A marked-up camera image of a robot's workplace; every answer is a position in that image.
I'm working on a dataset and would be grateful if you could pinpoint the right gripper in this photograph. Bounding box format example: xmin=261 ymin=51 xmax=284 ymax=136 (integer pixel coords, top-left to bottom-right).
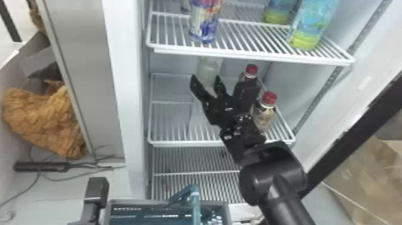
xmin=189 ymin=74 xmax=237 ymax=128

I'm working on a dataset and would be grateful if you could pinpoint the clear bottle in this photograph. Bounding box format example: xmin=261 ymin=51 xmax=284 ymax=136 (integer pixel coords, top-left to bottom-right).
xmin=196 ymin=57 xmax=221 ymax=96

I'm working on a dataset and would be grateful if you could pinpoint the dark bottle with red cap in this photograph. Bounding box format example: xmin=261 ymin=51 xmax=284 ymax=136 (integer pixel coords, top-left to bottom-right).
xmin=237 ymin=63 xmax=263 ymax=85

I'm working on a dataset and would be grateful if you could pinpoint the beige bottle with red cap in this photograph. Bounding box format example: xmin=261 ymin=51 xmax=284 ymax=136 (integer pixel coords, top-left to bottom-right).
xmin=249 ymin=91 xmax=278 ymax=134

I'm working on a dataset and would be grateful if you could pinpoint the white fridge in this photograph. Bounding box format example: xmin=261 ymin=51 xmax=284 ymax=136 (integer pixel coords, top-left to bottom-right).
xmin=35 ymin=0 xmax=388 ymax=221

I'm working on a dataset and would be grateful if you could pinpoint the green bottle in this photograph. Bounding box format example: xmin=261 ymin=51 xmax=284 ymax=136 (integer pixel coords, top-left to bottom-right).
xmin=286 ymin=0 xmax=340 ymax=51
xmin=262 ymin=0 xmax=299 ymax=26

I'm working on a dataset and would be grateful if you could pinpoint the fridge door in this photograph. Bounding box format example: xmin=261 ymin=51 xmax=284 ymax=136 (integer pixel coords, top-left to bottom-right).
xmin=292 ymin=0 xmax=402 ymax=225

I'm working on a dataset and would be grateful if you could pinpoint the cardboard box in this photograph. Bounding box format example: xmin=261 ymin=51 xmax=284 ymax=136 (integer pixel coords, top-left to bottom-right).
xmin=322 ymin=135 xmax=402 ymax=225

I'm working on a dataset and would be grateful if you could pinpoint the black power strip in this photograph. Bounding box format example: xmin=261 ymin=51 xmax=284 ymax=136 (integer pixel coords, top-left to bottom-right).
xmin=13 ymin=160 xmax=69 ymax=173

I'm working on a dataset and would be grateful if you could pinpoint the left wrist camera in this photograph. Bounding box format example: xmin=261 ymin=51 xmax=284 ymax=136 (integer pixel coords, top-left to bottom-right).
xmin=82 ymin=177 xmax=110 ymax=209

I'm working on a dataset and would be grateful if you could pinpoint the grey cable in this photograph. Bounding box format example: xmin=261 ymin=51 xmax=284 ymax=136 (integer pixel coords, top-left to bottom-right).
xmin=0 ymin=144 xmax=127 ymax=218

